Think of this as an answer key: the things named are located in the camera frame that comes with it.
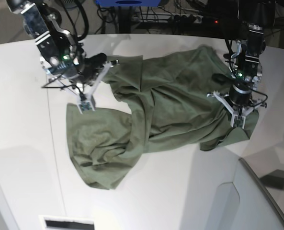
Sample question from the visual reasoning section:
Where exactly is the green t-shirt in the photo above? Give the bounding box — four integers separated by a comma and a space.
66, 46, 259, 190

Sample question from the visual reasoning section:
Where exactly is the black power strip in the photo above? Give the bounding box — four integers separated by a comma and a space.
173, 14, 219, 25

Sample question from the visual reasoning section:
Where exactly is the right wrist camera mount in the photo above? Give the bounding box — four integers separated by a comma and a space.
41, 60, 119, 114

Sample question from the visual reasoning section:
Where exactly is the grey monitor edge panel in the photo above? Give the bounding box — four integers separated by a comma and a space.
239, 158, 284, 227

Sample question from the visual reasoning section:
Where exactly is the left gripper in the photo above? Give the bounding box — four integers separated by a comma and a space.
211, 70, 263, 107

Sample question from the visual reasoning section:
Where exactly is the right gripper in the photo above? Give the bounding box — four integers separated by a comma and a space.
40, 45, 107, 84

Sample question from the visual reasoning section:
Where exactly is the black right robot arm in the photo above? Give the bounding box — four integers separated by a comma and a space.
7, 0, 111, 88

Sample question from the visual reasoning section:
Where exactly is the white label plate with slot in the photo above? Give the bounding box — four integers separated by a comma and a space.
39, 215, 95, 230

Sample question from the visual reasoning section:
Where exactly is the blue bin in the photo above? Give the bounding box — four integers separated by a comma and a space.
95, 0, 160, 7

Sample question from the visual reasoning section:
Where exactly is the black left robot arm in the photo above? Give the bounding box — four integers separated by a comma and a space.
227, 0, 275, 108

